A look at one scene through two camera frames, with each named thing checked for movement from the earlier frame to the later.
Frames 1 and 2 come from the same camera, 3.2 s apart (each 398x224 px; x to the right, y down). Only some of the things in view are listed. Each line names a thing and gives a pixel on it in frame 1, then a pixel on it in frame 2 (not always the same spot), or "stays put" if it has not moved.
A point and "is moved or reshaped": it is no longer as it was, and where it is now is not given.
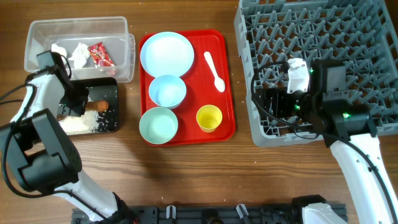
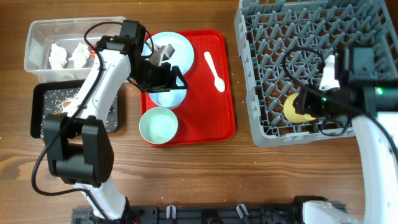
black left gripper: x=79 y=109 → x=163 y=82
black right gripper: x=279 y=95 → x=304 y=103
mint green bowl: x=158 y=126 stays put
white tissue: x=80 y=55 stays put
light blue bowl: x=167 y=91 stays put
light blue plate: x=166 y=53 stays put
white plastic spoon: x=219 y=83 stays put
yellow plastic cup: x=209 y=117 is moved or reshaped
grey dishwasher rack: x=364 y=33 stays put
